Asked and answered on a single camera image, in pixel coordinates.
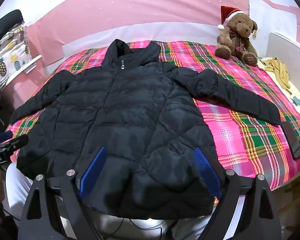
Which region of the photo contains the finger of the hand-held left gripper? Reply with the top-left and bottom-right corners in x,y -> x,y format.
0,130 -> 13,145
4,134 -> 30,153

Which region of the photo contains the brown teddy bear santa hat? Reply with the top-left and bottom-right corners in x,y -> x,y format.
214,5 -> 259,67

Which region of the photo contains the black cable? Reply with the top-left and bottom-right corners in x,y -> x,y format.
116,216 -> 174,240

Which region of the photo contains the black puffer jacket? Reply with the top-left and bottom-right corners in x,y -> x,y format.
9,39 -> 289,220

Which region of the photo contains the yellow crumpled cloth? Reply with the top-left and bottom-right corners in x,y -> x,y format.
261,57 -> 292,95

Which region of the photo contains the pink plaid blanket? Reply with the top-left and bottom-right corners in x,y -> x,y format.
5,41 -> 300,190

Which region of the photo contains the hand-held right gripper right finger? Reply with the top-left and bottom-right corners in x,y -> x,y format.
193,146 -> 283,240

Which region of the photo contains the cream printed bedsheet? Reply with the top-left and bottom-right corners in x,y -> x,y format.
259,57 -> 300,123

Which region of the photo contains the pineapple print cloth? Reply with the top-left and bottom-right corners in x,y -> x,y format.
0,25 -> 32,94

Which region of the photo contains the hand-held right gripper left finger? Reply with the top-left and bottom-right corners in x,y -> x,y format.
16,146 -> 108,240

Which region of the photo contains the white headboard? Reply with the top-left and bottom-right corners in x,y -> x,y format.
267,32 -> 300,80

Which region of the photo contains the white rod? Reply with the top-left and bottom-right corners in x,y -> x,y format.
24,54 -> 42,74

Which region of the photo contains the black cushion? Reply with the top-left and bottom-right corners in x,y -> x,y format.
0,9 -> 24,45

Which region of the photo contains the black smartphone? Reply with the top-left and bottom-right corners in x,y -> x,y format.
281,121 -> 300,160

